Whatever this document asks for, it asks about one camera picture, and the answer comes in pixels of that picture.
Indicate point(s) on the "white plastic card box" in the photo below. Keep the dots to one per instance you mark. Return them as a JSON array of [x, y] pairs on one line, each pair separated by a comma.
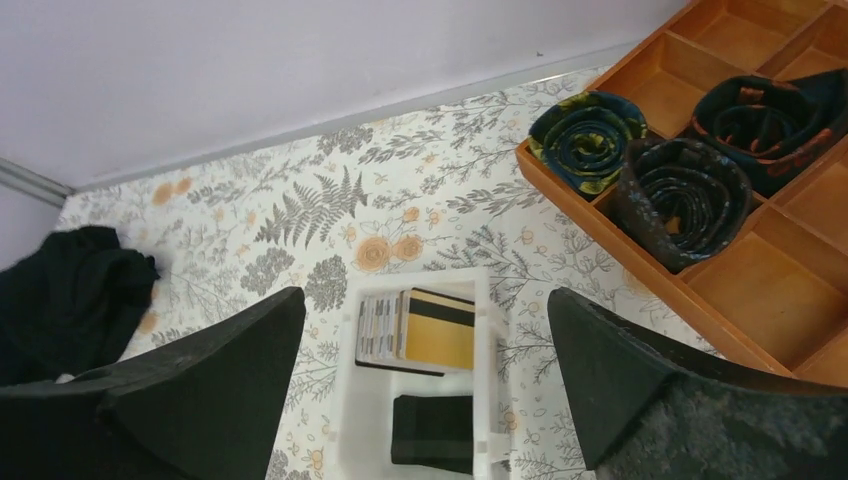
[[359, 439]]

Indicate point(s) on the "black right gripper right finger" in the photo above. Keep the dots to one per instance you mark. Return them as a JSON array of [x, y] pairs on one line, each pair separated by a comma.
[[645, 406]]

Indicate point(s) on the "black cloth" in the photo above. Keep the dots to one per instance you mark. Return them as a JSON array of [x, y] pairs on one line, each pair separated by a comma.
[[73, 305]]

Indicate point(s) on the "orange wooden divider tray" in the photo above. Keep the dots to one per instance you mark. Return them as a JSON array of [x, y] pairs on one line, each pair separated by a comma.
[[776, 298]]

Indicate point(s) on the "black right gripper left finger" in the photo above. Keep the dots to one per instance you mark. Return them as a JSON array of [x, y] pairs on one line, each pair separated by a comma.
[[205, 406]]

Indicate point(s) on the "dark blue rolled tie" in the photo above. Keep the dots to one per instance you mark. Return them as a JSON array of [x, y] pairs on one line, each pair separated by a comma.
[[681, 200]]

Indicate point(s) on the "floral table mat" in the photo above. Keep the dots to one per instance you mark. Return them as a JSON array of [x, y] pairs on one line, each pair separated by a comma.
[[428, 190]]

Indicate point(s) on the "green yellow rolled tie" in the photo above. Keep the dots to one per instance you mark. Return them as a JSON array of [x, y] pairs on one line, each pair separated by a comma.
[[582, 139]]

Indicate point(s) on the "black card sleeve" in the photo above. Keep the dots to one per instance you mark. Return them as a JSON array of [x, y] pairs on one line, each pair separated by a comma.
[[435, 432]]

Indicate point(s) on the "black orange rolled tie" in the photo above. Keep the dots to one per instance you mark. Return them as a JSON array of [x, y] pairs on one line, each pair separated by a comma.
[[773, 129]]

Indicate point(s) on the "gold credit card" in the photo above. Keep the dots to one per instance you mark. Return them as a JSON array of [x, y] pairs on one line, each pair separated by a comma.
[[437, 331]]

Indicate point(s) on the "stack of cards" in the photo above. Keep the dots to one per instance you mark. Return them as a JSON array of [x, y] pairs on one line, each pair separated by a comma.
[[378, 330]]

